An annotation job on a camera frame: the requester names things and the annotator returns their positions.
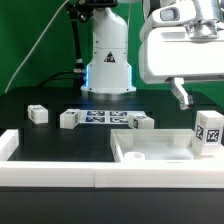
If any white U-shaped fence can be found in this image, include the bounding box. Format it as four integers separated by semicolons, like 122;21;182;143
0;129;224;189

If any grey cable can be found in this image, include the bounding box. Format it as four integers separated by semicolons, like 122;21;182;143
4;0;71;94

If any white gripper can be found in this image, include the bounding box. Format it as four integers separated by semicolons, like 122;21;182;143
139;27;224;110

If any white square table top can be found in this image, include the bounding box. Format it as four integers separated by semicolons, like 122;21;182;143
110;129;224;162

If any black cable hose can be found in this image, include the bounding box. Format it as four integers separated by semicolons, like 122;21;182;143
37;2;88;89

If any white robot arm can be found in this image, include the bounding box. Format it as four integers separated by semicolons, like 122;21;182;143
76;0;224;110

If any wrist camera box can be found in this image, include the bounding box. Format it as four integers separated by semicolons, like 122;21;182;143
139;3;198;38

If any blue marker tag sheet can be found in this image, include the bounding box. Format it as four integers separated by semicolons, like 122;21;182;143
79;110;146;124

